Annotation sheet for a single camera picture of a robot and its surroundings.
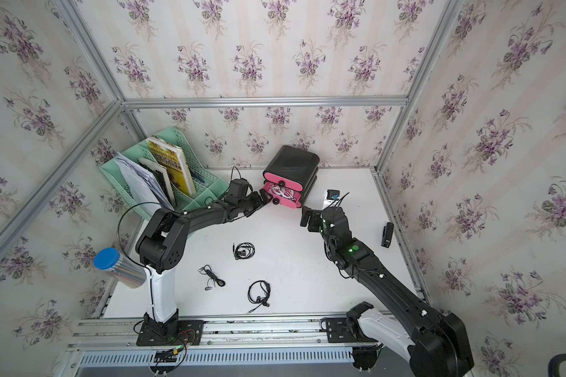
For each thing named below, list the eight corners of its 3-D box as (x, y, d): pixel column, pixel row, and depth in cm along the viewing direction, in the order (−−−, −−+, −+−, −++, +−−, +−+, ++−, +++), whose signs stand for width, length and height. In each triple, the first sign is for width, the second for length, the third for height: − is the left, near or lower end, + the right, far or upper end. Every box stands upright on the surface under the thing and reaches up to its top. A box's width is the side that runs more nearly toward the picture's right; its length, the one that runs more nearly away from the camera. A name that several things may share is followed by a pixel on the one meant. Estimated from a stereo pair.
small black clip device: (380, 247, 95) (384, 242, 91) (383, 227, 102) (387, 221, 98) (387, 250, 95) (391, 244, 91) (390, 229, 101) (394, 223, 97)
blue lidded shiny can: (123, 288, 84) (88, 267, 69) (131, 271, 88) (99, 247, 73) (143, 288, 84) (112, 267, 69) (149, 271, 88) (121, 247, 73)
